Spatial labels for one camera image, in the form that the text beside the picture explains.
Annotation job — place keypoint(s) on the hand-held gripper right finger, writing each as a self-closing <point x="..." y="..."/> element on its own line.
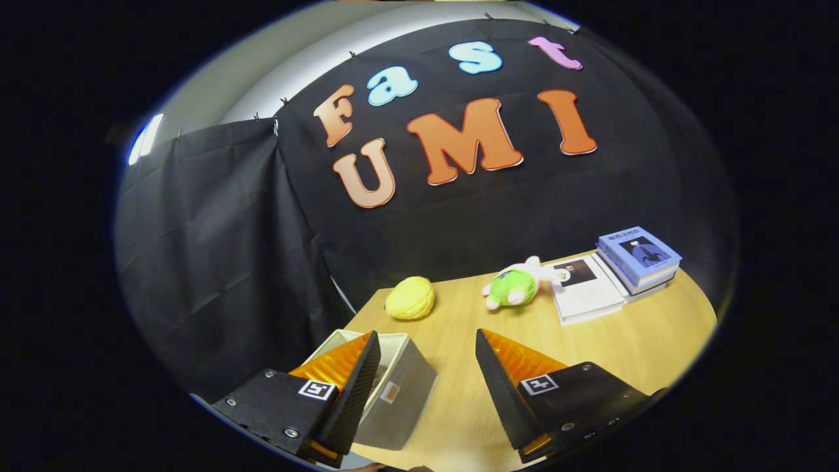
<point x="505" y="400"/>

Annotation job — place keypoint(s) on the yellow plush toy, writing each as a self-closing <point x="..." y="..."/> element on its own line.
<point x="409" y="298"/>

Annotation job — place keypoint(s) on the blue cover book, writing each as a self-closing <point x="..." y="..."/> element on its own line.
<point x="639" y="252"/>

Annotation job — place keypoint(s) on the ceiling light panel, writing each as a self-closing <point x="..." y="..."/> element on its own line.
<point x="145" y="137"/>

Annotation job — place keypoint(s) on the grey fabric storage box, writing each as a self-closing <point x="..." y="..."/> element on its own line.
<point x="406" y="400"/>

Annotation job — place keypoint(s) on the white book with dark photo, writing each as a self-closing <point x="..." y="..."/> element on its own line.
<point x="586" y="295"/>

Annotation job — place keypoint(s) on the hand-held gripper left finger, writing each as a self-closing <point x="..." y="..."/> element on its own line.
<point x="354" y="400"/>

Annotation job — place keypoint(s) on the green and pink plush toy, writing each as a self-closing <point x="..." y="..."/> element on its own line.
<point x="511" y="288"/>

